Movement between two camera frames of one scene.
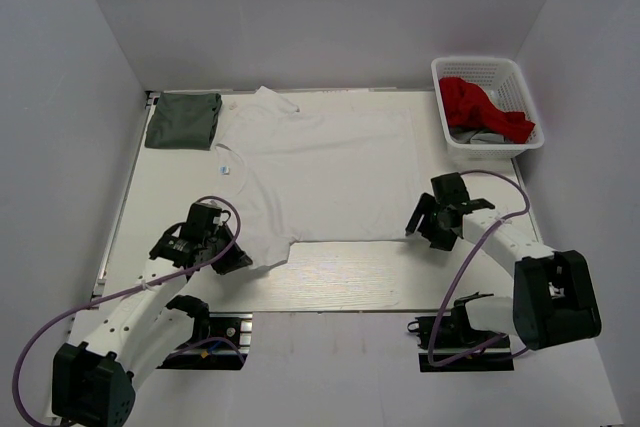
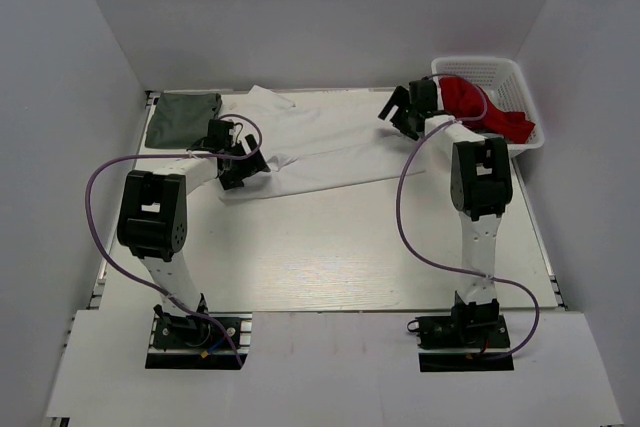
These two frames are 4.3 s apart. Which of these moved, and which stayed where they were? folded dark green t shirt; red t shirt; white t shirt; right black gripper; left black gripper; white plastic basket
Moved: white t shirt; left black gripper; right black gripper
Stayed: white plastic basket; folded dark green t shirt; red t shirt
